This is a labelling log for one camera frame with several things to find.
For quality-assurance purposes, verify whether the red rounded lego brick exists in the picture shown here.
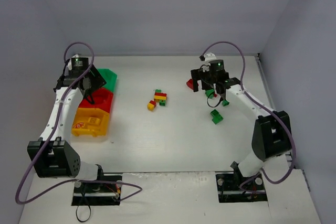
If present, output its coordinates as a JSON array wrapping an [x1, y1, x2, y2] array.
[[186, 79, 194, 90]]

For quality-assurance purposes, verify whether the green double lego brick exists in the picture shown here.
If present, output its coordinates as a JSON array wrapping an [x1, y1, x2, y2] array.
[[210, 109, 223, 125]]

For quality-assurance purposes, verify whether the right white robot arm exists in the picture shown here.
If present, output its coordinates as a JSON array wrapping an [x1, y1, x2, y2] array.
[[191, 53, 292, 178]]

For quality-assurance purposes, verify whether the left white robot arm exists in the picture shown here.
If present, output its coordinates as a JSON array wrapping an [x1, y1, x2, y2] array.
[[27, 56, 106, 181]]

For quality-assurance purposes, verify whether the green plastic bin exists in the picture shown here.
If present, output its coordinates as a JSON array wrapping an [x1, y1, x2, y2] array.
[[98, 68, 118, 93]]

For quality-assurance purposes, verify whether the green rounded lego brick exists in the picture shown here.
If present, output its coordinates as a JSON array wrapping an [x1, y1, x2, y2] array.
[[205, 89, 215, 99]]

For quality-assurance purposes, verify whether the red plastic bin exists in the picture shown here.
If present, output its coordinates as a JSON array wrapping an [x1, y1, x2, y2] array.
[[79, 88, 113, 113]]

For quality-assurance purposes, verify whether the small green lego brick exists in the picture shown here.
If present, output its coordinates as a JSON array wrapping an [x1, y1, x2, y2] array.
[[222, 100, 229, 106]]

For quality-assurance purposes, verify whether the yellow plastic bin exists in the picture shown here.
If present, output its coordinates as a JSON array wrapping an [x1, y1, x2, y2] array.
[[71, 108, 110, 137]]

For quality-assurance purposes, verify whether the stacked multicolor lego block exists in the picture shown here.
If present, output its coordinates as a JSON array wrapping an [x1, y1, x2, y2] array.
[[154, 89, 167, 106]]

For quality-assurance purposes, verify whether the yellow red lego block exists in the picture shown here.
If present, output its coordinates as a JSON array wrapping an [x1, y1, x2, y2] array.
[[147, 100, 156, 111]]

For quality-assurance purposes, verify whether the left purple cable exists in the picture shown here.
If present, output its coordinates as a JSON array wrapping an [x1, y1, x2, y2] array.
[[15, 41, 143, 205]]

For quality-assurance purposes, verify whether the purple cable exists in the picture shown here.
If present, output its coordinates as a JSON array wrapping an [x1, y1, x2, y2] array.
[[15, 41, 143, 205], [203, 41, 296, 193]]

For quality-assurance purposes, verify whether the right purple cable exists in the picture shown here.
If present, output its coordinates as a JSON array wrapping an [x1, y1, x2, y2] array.
[[203, 41, 296, 193]]

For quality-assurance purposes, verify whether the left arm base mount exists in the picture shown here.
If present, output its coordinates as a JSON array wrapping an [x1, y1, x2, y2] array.
[[71, 173, 122, 206]]

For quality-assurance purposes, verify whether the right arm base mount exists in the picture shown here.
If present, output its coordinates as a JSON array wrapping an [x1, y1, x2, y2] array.
[[215, 172, 268, 203]]

